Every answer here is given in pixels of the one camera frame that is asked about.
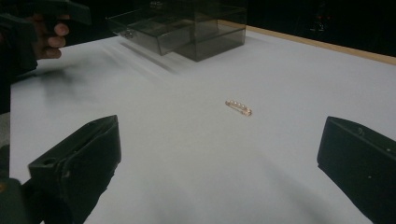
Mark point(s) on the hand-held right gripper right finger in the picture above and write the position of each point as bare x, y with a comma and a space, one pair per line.
361, 161

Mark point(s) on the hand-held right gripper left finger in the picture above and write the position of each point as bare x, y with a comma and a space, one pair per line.
84, 161

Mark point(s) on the small gold hair clip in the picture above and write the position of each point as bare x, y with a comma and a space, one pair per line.
238, 107

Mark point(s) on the smoky clear acrylic drawer box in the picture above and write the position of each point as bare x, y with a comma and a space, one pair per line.
214, 34

